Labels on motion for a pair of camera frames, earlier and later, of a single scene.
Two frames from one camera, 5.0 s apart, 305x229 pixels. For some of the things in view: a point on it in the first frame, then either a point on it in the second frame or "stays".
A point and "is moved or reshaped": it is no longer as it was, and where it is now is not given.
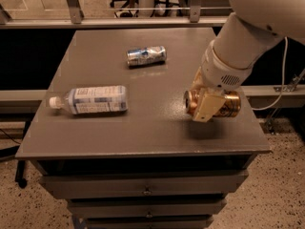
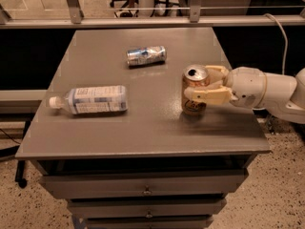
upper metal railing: x=77 y=19 stays
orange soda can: x=231 y=107 is moved or reshaped
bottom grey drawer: x=150 y=221 stays
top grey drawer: x=199 y=184 stays
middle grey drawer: x=146 y=208 stays
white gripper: x=219 y=72 → x=247 y=87
